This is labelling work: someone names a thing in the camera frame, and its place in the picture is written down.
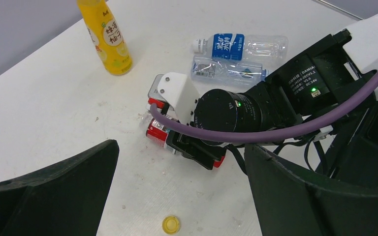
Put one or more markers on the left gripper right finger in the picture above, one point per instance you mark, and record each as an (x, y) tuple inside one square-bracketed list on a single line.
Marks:
[(291, 200)]

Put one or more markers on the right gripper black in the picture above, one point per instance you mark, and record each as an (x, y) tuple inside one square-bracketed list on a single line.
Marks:
[(195, 149)]

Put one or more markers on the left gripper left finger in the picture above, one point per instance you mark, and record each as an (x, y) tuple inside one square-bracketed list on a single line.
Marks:
[(64, 199)]

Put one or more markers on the red bottle cap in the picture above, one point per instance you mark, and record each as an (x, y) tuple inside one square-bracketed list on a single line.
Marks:
[(217, 163)]

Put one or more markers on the clear bottle red label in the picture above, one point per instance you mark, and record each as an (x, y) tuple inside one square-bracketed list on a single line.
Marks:
[(155, 131)]

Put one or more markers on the yellow bottle cap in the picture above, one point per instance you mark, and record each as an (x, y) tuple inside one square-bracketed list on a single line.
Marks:
[(171, 225)]

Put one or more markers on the yellow juice bottle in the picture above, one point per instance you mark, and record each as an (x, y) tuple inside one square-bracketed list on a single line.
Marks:
[(106, 36)]

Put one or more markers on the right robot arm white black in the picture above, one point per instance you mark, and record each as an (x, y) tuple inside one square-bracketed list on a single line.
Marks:
[(327, 94)]

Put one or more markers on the clear crumpled water bottle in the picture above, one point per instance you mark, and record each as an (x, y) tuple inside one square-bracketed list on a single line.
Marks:
[(227, 72)]

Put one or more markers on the clear bottle blue label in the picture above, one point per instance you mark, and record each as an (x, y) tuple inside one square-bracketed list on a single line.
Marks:
[(270, 49)]

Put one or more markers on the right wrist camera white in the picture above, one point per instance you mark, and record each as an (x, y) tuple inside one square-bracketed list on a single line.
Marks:
[(177, 90)]

